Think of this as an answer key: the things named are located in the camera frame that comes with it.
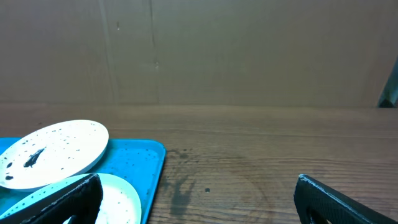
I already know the light blue plate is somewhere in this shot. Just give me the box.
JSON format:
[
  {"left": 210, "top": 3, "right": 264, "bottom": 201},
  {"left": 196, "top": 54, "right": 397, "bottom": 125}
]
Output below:
[{"left": 1, "top": 173, "right": 141, "bottom": 224}]

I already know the white plate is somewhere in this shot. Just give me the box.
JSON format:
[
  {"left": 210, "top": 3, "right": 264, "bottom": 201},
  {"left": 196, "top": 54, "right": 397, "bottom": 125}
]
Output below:
[{"left": 1, "top": 119, "right": 109, "bottom": 191}]

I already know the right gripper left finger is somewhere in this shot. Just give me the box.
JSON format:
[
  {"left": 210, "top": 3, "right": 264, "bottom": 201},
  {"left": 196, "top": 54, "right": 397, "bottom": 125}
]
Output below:
[{"left": 1, "top": 174, "right": 103, "bottom": 224}]

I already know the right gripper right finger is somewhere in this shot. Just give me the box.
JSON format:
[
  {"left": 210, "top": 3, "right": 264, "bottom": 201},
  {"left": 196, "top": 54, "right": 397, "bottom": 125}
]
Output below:
[{"left": 294, "top": 174, "right": 397, "bottom": 224}]

